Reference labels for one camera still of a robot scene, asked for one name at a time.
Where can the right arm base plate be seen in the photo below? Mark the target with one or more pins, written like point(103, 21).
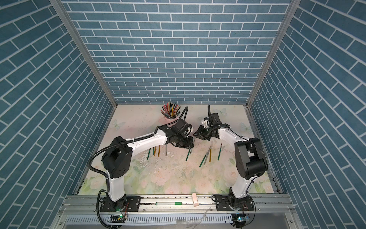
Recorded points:
point(228, 202)

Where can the aluminium corner frame post right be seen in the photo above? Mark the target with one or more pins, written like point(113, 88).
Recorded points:
point(274, 47)

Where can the yellow carving knife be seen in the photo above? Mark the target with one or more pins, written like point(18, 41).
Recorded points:
point(210, 154)

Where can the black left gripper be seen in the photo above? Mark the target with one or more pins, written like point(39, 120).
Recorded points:
point(188, 145)

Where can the aluminium corner frame post left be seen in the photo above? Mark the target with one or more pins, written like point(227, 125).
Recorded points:
point(70, 27)

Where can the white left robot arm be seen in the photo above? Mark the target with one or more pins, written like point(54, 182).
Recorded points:
point(117, 159)

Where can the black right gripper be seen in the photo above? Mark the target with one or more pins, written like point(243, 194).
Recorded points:
point(200, 134)

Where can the silver carving knife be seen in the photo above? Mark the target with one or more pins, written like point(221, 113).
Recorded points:
point(206, 157)

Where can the aluminium front rail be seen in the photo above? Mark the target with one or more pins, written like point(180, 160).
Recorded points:
point(263, 211)

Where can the beige eraser on rail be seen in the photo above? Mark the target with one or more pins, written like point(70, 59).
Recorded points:
point(195, 200)

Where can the aluminium corner frame post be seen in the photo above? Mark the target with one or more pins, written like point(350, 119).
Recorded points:
point(70, 27)
point(274, 47)

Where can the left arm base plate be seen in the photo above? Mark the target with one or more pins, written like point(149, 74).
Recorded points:
point(125, 204)

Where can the green marker on rail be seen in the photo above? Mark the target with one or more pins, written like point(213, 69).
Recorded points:
point(168, 203)

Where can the pink cup of coloured pencils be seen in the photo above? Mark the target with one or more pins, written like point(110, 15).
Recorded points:
point(170, 110)

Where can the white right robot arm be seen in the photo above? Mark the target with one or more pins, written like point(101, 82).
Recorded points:
point(250, 159)

